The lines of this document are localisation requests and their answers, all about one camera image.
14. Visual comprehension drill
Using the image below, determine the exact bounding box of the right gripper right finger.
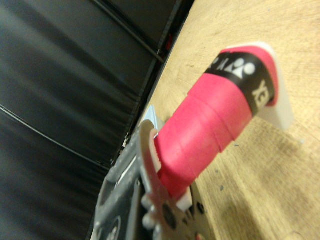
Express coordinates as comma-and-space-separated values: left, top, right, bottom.
138, 119, 181, 240

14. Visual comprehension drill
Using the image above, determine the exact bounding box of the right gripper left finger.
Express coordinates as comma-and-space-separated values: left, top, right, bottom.
105, 129, 144, 191

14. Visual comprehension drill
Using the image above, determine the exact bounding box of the white scoop with red handle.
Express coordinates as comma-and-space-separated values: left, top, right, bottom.
152, 42, 295, 214

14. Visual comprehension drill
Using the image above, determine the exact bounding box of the blue litter tray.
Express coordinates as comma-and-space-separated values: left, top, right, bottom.
142, 104, 161, 132

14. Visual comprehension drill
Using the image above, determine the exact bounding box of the black curtain stand pole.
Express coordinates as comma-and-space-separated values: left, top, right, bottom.
97, 0, 166, 63

